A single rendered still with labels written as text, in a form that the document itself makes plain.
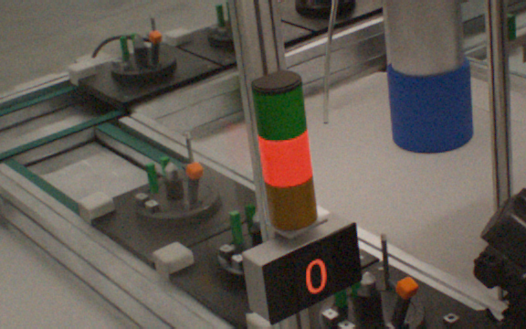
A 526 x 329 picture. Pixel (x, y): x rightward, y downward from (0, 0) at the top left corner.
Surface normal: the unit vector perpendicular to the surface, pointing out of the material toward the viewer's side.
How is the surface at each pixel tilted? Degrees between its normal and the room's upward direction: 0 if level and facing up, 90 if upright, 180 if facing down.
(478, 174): 0
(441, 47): 90
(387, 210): 0
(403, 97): 90
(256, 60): 90
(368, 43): 90
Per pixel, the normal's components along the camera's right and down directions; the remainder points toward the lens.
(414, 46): -0.40, 0.44
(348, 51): 0.58, 0.29
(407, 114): -0.58, 0.42
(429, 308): -0.12, -0.89
